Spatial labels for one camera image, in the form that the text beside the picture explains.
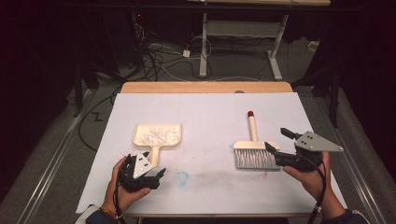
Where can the grey metal floor rail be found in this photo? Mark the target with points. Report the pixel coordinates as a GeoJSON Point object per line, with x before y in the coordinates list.
{"type": "Point", "coordinates": [53, 186]}
{"type": "Point", "coordinates": [358, 174]}

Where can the pile of white paper scraps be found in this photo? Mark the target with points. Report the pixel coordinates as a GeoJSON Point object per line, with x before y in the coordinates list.
{"type": "Point", "coordinates": [158, 135]}

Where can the black metal stand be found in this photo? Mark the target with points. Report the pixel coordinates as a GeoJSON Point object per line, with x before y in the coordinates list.
{"type": "Point", "coordinates": [77, 96]}
{"type": "Point", "coordinates": [334, 102]}

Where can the white frame desk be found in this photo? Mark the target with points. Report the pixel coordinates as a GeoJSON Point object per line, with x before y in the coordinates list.
{"type": "Point", "coordinates": [243, 28]}

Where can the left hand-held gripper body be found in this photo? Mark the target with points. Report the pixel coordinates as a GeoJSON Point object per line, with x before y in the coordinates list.
{"type": "Point", "coordinates": [140, 168]}

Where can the white power adapter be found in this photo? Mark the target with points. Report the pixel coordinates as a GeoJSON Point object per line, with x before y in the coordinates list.
{"type": "Point", "coordinates": [186, 53]}

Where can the person's left hand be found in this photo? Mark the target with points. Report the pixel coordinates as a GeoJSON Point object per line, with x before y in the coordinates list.
{"type": "Point", "coordinates": [124, 197]}

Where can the person's right hand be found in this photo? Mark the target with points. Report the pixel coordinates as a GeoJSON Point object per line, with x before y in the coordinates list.
{"type": "Point", "coordinates": [314, 183]}

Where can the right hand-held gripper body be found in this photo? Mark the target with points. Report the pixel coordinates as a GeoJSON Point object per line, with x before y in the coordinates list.
{"type": "Point", "coordinates": [317, 143]}

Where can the white power strip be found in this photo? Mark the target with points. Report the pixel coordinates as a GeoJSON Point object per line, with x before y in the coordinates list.
{"type": "Point", "coordinates": [313, 46]}

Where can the white hand brush red cap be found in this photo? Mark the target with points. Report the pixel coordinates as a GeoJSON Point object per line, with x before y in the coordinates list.
{"type": "Point", "coordinates": [252, 130]}

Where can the beige plastic dustpan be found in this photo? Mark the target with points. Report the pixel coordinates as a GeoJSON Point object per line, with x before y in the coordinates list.
{"type": "Point", "coordinates": [154, 155]}

